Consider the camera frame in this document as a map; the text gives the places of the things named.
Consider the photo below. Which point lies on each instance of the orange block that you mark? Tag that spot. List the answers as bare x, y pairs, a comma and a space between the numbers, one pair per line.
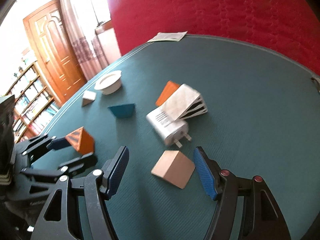
168, 90

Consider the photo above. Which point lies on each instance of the white paper leaflet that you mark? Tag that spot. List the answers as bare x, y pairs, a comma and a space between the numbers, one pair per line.
174, 37

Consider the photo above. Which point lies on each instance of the large orange striped wedge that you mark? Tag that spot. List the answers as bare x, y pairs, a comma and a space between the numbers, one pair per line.
81, 141

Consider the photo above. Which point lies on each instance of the white marbled wedge block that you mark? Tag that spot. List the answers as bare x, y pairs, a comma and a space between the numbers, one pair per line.
184, 103

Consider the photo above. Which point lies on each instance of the cream triangular block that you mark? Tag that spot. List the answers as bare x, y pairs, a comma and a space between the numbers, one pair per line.
88, 97

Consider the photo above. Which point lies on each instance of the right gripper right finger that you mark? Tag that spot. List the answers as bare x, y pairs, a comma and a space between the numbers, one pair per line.
209, 174

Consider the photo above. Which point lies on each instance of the tan wooden wedge block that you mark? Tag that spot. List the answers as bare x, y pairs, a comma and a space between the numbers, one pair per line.
174, 167

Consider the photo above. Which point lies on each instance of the wooden door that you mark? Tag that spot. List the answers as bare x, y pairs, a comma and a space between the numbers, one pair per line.
55, 56

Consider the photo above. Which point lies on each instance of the black wristwatch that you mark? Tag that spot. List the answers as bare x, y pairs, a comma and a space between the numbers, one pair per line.
316, 81

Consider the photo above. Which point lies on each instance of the bookshelf with books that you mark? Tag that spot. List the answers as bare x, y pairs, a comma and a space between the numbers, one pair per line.
35, 105

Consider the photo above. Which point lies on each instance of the red quilted blanket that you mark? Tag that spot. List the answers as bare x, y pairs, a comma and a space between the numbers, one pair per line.
289, 27

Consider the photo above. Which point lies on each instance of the blue wedge block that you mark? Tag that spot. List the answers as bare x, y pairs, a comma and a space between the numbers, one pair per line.
122, 111

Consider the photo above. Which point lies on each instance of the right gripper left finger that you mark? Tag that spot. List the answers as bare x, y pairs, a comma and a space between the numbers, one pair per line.
113, 172

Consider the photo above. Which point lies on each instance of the white power adapter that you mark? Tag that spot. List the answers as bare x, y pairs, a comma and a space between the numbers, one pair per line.
170, 131

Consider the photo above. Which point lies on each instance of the patterned curtain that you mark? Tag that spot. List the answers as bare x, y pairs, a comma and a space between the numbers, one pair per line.
80, 22

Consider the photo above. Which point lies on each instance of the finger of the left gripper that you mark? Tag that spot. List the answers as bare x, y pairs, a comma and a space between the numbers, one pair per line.
55, 143
79, 164

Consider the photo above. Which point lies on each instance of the white stacked plates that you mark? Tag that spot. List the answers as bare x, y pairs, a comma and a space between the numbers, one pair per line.
109, 82

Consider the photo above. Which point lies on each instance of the green table mat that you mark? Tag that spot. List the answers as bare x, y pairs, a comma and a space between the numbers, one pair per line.
262, 119

